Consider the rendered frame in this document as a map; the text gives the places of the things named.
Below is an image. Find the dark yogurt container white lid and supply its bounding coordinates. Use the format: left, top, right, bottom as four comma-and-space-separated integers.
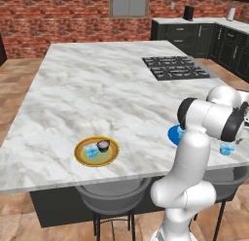
96, 139, 111, 154

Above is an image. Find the light blue yogurt container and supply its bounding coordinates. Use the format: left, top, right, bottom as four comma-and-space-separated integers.
176, 125, 187, 139
83, 143, 99, 159
219, 142, 235, 156

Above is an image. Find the yellow rimmed green plate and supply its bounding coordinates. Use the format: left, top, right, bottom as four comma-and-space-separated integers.
73, 135, 120, 168

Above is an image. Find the blue plate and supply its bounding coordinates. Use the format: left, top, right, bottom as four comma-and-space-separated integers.
167, 123, 183, 147

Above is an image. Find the black gas hob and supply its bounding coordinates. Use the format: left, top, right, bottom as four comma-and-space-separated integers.
141, 54, 211, 82

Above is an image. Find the grey bar stool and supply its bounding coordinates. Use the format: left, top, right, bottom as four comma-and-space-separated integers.
193, 166, 249, 241
74, 177, 153, 241

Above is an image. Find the dark base cupboard run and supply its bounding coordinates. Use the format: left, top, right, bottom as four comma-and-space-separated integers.
150, 17, 249, 83

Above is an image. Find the dark island base cabinet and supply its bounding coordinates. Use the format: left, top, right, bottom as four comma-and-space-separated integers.
28, 176, 241, 228

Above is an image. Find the grey framed window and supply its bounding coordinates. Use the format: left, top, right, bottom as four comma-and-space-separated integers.
108, 0, 151, 20

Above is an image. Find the black countertop appliance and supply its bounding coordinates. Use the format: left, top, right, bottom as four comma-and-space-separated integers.
182, 5, 196, 22

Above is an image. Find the dark wooden furniture edge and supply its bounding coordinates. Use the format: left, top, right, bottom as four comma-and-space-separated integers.
0, 33, 9, 67

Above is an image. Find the white utensil pot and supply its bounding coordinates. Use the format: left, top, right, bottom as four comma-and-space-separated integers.
226, 4, 237, 22

